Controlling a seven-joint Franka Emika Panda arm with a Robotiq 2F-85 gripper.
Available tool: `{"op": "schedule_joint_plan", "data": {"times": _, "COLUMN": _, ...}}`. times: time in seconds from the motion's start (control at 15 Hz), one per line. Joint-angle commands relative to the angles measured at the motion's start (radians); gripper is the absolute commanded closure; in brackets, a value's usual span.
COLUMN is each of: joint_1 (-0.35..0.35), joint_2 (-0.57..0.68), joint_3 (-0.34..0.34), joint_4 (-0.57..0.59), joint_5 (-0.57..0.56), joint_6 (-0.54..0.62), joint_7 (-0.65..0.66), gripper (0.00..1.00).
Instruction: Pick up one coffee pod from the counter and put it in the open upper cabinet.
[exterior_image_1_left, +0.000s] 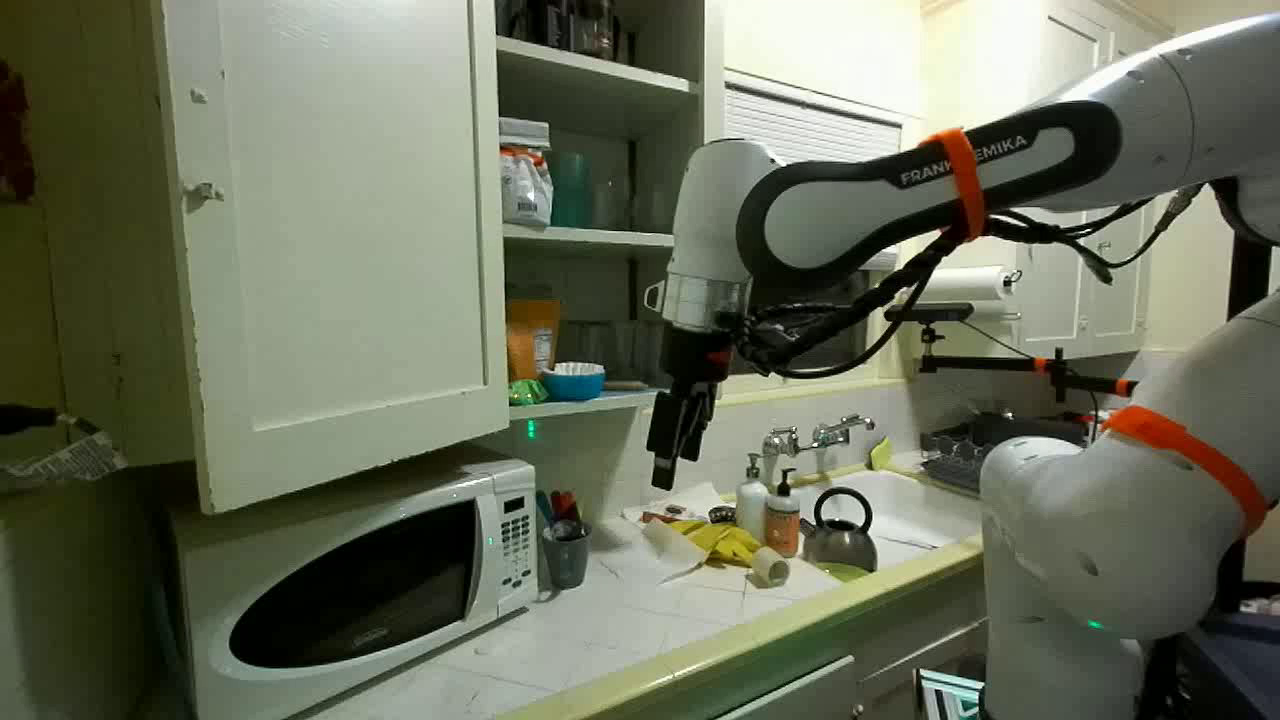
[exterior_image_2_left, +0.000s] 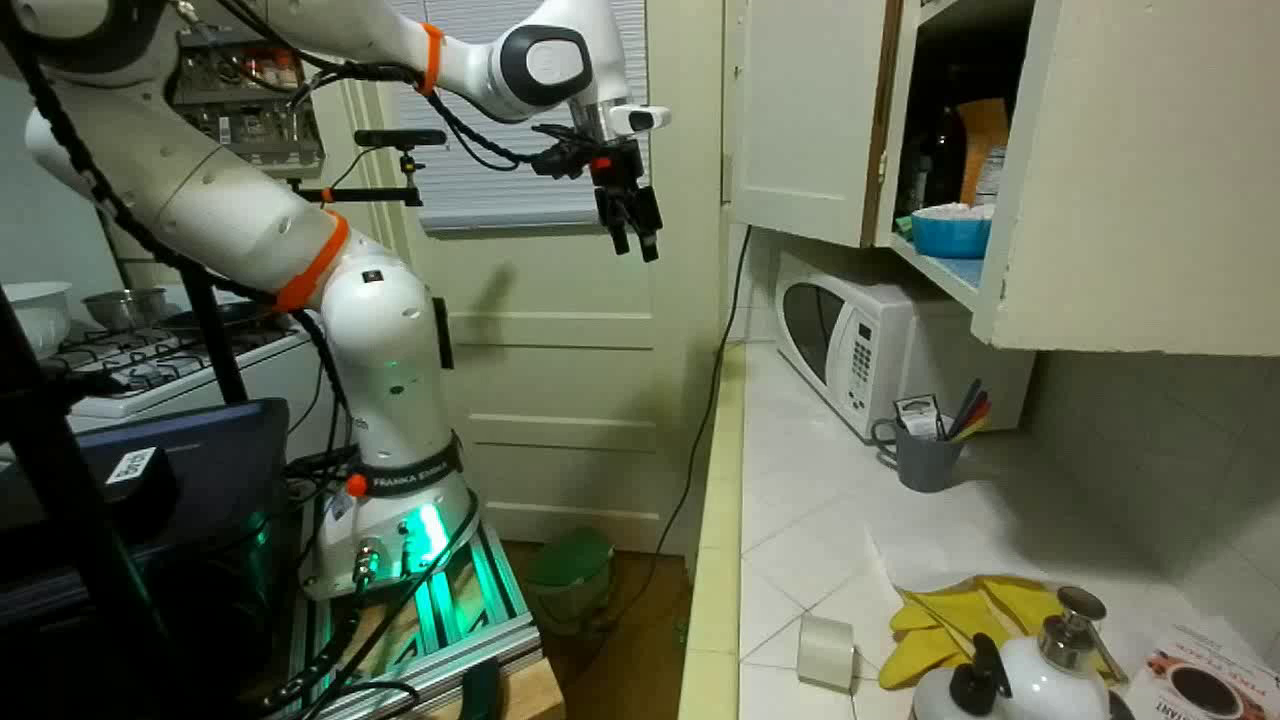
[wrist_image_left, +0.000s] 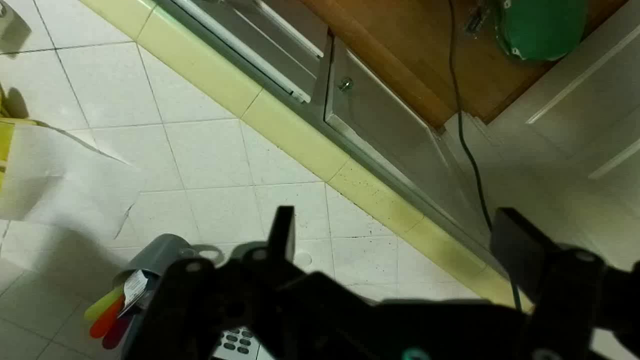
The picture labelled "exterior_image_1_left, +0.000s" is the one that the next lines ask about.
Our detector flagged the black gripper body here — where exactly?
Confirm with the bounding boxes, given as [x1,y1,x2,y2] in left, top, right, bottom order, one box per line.
[656,323,737,421]

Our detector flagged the clear packing tape roll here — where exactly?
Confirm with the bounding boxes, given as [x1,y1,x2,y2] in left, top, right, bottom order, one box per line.
[748,544,792,590]

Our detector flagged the white counter base cabinet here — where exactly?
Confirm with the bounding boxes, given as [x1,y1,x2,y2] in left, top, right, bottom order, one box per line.
[703,585,993,720]

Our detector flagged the white cabinet door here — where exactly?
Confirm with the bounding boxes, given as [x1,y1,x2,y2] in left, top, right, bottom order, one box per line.
[149,0,513,518]

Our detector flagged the clear tumblers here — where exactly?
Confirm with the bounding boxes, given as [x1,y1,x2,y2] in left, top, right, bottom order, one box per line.
[556,314,667,390]

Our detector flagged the white soap dispenser bottle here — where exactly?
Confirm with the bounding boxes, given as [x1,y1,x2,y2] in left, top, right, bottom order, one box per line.
[737,448,778,544]

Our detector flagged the blue bowl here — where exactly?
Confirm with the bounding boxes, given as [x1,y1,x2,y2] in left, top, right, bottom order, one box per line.
[542,355,614,403]

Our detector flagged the yellow rubber gloves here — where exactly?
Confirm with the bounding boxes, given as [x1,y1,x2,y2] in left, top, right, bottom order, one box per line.
[665,517,769,574]

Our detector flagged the orange label soap bottle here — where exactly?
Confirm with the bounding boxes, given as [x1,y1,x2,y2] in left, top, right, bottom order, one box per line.
[761,464,809,561]

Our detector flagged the chrome sink faucet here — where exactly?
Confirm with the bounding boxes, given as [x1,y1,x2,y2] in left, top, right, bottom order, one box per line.
[758,411,886,490]

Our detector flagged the grey utensil holder cup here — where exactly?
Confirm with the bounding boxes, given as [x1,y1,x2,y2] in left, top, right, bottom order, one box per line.
[536,486,597,590]

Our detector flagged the orange food package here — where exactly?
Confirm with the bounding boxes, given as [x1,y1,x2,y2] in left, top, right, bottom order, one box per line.
[503,292,568,385]

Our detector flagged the clear drinking glasses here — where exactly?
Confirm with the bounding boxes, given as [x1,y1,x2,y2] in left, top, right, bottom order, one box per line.
[588,133,676,230]

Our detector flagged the teal plastic container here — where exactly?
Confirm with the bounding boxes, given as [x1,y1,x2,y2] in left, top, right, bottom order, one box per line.
[551,143,599,228]

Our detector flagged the white kitchen sink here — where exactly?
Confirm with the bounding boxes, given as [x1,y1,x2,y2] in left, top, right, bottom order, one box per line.
[813,469,993,553]

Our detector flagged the white window blind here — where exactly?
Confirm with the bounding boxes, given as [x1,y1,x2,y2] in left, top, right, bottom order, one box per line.
[726,79,908,173]

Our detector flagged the dark dish rack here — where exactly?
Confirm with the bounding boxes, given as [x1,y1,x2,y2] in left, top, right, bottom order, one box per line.
[920,409,1114,497]

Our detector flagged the white paper towel roll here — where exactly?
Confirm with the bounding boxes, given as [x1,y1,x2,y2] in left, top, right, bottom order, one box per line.
[917,264,1024,313]

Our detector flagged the white storage bin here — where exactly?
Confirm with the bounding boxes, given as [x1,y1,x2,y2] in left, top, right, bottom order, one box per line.
[488,0,731,426]

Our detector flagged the white microwave oven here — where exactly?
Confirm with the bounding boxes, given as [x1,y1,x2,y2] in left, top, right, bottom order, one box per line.
[163,451,543,720]

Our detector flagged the dark glass jars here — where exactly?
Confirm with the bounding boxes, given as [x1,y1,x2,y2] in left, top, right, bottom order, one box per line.
[497,0,631,63]

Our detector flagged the striped dish towel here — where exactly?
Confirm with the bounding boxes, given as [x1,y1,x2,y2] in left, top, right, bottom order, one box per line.
[917,663,993,720]

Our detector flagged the black vertical pole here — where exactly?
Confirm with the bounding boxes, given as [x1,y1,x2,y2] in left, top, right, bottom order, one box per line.
[1224,237,1275,579]

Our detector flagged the blue bin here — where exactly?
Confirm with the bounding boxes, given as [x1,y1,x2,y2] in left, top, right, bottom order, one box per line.
[1172,595,1280,720]

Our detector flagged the crumpled aluminium foil tray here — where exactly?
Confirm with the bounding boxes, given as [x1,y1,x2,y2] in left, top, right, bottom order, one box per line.
[0,403,131,500]

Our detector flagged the grey kettle black handle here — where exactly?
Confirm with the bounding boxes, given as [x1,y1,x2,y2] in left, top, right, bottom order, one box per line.
[799,484,886,574]

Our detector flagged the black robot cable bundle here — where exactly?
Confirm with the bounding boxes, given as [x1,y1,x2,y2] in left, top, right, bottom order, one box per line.
[737,183,1207,385]

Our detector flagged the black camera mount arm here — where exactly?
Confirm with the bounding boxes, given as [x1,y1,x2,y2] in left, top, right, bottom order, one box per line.
[886,299,1139,409]

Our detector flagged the orange velcro strap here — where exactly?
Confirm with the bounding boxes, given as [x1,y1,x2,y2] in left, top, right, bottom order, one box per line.
[1102,403,1273,535]
[925,123,993,244]

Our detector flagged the closed white wall cabinet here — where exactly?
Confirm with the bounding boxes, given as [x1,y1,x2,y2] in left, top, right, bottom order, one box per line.
[1007,0,1180,362]

